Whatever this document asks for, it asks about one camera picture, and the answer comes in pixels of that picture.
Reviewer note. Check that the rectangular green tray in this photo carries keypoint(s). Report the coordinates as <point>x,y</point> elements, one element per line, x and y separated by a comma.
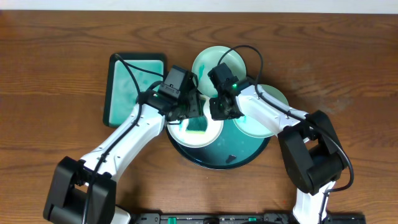
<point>123,83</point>

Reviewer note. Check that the white plate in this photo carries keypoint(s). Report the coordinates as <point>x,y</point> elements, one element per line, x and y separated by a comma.
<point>196,140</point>

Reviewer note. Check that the green scrub sponge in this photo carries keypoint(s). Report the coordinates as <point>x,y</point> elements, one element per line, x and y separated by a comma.
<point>197,125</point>

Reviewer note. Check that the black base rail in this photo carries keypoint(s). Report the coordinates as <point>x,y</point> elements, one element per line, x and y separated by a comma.
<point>278,218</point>

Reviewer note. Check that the round dark teal tray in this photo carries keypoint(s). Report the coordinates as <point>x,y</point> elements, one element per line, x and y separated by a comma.
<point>230,141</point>

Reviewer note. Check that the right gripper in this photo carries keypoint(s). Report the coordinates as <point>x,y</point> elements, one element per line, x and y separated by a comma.
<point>216,114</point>

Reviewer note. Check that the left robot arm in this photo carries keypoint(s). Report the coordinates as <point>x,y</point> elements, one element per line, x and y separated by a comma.
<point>84,191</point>

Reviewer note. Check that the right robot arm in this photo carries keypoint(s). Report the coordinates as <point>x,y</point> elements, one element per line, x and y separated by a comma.
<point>313,156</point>

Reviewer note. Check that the mint plate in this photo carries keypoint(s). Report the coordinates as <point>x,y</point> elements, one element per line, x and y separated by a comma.
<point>253,128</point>
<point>208,59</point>

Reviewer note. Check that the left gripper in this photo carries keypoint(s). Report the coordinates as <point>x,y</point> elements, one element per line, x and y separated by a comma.
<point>189,109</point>

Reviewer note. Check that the small black debris piece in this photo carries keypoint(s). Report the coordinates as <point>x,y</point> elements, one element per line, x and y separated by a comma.
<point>231,158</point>

